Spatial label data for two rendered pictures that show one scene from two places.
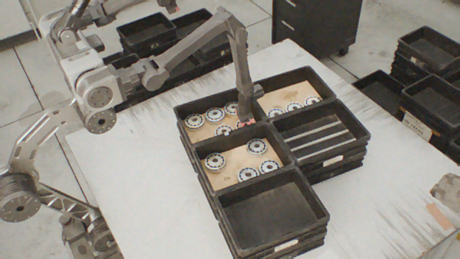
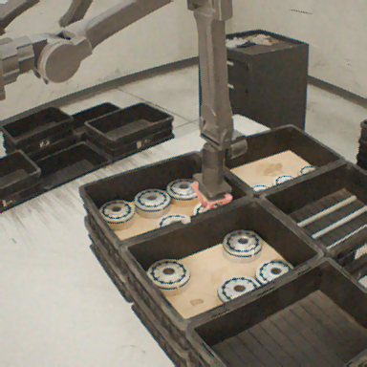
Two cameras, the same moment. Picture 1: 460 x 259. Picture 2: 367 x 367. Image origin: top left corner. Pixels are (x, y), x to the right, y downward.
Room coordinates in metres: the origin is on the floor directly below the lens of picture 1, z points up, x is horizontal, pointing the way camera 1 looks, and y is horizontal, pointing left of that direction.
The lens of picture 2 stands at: (0.46, 0.21, 1.65)
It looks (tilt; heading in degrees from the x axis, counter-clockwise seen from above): 32 degrees down; 349
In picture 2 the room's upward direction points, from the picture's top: 1 degrees counter-clockwise
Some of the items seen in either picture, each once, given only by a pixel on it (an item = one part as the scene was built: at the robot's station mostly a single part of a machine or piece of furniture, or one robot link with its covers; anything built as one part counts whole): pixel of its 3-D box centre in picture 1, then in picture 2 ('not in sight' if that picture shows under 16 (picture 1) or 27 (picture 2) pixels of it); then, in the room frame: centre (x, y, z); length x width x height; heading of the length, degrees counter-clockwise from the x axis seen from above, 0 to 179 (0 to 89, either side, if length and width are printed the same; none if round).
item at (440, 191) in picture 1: (455, 190); not in sight; (1.13, -1.03, 0.71); 0.22 x 0.19 x 0.01; 119
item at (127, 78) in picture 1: (125, 79); (8, 59); (1.23, 0.37, 1.45); 0.09 x 0.08 x 0.12; 29
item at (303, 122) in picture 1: (318, 137); (336, 217); (1.39, -0.42, 0.87); 0.40 x 0.30 x 0.11; 109
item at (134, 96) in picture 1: (124, 97); (6, 211); (2.38, 0.75, 0.37); 0.40 x 0.30 x 0.45; 119
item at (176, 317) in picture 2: (241, 157); (225, 256); (1.26, -0.04, 0.92); 0.40 x 0.30 x 0.02; 109
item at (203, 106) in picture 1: (219, 122); (163, 210); (1.55, 0.06, 0.87); 0.40 x 0.30 x 0.11; 109
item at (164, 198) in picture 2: (215, 114); (152, 199); (1.62, 0.08, 0.86); 0.10 x 0.10 x 0.01
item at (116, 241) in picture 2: (218, 115); (162, 194); (1.55, 0.06, 0.92); 0.40 x 0.30 x 0.02; 109
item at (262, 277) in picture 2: (269, 167); (275, 272); (1.23, -0.17, 0.86); 0.10 x 0.10 x 0.01
